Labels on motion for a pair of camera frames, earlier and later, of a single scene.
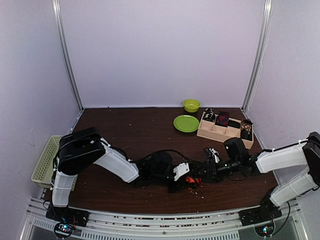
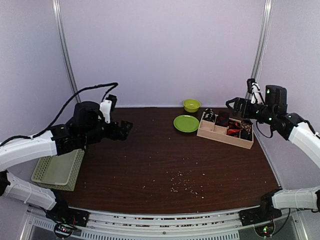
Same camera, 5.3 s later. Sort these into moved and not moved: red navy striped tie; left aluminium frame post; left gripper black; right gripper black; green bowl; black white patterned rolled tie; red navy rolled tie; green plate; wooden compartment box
Moved: left gripper black; red navy striped tie; right gripper black
Not moved: green plate; wooden compartment box; green bowl; red navy rolled tie; black white patterned rolled tie; left aluminium frame post
